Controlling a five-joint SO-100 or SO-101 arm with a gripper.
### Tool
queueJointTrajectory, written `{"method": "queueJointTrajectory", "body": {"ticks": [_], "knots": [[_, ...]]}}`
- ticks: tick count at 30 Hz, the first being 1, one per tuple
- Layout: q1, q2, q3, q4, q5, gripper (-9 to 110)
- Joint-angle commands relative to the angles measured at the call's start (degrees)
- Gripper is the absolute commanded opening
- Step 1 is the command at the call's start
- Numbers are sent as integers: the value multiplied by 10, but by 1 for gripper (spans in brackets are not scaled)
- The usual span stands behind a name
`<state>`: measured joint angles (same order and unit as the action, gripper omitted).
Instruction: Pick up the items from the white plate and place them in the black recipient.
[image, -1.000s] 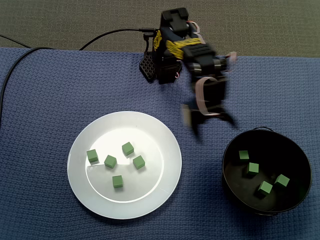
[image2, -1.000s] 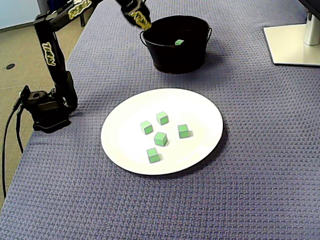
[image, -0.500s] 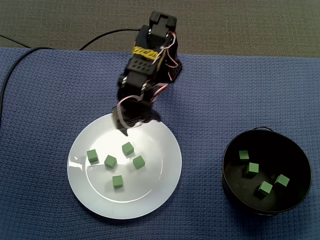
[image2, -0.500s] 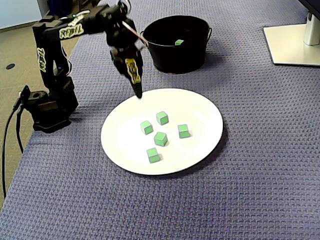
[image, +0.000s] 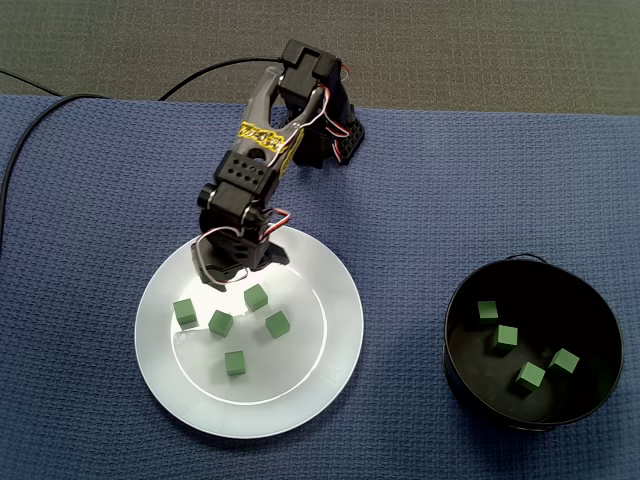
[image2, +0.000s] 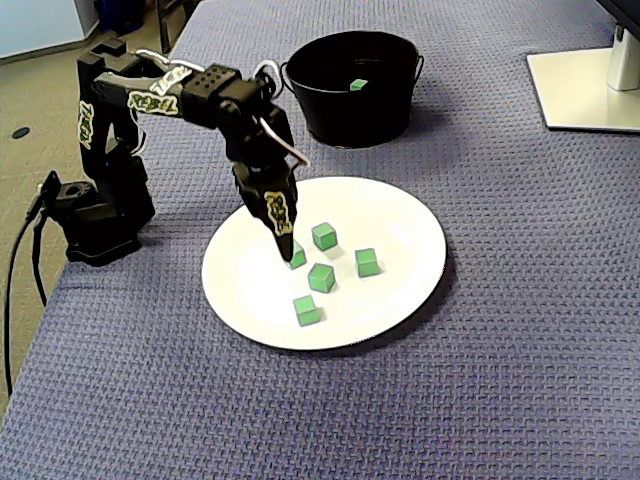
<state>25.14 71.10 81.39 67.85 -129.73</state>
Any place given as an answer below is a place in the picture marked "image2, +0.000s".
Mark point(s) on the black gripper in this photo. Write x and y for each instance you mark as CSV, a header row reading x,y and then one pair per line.
x,y
266,192

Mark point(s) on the green cube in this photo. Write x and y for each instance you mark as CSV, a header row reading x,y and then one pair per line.
x,y
299,257
358,85
305,311
324,237
367,263
321,278

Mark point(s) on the black robot arm with stickers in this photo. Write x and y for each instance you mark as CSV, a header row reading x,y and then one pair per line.
x,y
115,200

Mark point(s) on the white round plate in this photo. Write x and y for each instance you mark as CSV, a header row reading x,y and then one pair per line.
x,y
400,250

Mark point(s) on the black metal bucket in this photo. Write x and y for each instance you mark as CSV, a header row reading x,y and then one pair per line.
x,y
350,115

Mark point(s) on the dark chair legs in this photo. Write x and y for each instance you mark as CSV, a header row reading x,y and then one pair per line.
x,y
167,20

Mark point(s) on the blue bin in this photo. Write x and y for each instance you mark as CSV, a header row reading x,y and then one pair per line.
x,y
120,15

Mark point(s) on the blue woven table mat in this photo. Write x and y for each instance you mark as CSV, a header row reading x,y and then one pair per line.
x,y
500,350

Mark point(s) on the black floor disc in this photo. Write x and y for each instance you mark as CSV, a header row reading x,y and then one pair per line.
x,y
21,133

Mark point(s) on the white cabinet panel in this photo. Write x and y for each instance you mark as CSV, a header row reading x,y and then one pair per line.
x,y
35,25

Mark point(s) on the silver monitor stand base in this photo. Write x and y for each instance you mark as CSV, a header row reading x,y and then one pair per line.
x,y
575,90

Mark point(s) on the silver monitor stand neck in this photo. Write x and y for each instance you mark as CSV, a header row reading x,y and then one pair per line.
x,y
625,60

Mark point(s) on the dark monitor screen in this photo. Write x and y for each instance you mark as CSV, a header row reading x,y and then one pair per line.
x,y
627,7

